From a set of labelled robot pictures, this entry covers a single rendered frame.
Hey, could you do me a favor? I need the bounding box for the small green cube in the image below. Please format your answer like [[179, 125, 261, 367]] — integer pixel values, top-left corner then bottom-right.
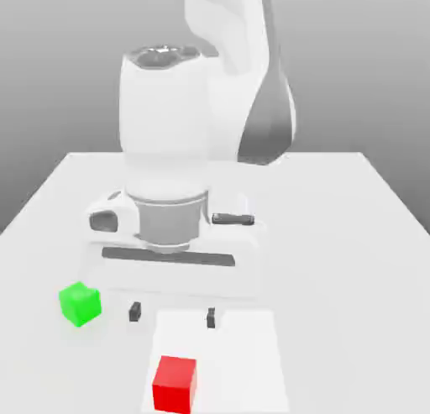
[[58, 280, 102, 328]]

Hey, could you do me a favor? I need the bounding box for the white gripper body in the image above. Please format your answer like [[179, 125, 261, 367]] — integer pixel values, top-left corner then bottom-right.
[[77, 226, 267, 301]]

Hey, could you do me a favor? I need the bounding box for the small red cube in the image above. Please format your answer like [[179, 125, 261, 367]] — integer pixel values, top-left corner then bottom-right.
[[151, 354, 198, 414]]

